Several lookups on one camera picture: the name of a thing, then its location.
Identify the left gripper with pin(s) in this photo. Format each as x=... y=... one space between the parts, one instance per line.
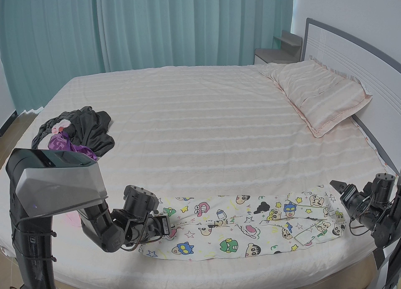
x=158 y=226

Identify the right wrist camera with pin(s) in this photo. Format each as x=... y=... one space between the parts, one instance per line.
x=368 y=189

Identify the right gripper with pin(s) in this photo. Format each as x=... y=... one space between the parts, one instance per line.
x=351 y=198

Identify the bed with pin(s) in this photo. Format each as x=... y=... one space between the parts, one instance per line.
x=203 y=131

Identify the grey white bedside table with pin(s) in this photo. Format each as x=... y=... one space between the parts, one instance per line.
x=272 y=54

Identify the white printed pyjama top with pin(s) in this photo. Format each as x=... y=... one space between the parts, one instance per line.
x=238 y=234

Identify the blue-green curtain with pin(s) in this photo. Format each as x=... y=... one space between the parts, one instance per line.
x=141 y=15

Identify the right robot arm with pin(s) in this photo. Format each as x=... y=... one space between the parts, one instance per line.
x=385 y=187

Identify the pile of clothes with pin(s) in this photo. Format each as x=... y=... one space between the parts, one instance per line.
x=90 y=128

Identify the pale pink pillow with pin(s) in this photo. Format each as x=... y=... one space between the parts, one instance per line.
x=319 y=96

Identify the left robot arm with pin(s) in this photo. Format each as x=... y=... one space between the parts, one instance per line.
x=62 y=184

